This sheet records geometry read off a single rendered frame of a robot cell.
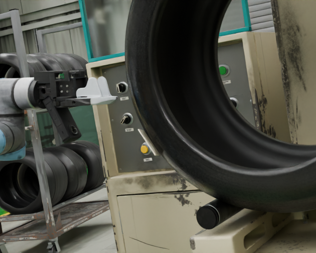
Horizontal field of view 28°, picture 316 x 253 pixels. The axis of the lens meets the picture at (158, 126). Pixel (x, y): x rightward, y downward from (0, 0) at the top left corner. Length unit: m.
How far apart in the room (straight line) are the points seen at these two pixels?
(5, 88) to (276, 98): 0.81
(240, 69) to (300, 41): 0.39
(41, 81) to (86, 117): 10.46
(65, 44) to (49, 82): 10.71
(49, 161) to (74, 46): 7.21
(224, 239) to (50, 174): 3.81
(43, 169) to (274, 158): 3.56
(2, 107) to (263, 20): 9.15
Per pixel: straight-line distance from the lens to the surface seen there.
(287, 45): 1.46
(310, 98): 1.45
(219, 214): 1.17
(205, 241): 1.19
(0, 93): 1.51
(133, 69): 1.19
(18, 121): 1.52
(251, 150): 1.39
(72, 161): 5.30
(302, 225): 1.43
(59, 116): 1.43
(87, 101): 1.36
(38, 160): 4.80
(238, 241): 1.19
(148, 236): 1.97
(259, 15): 10.52
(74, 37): 12.03
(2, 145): 1.40
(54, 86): 1.41
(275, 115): 1.86
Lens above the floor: 1.14
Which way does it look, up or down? 3 degrees down
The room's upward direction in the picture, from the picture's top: 9 degrees counter-clockwise
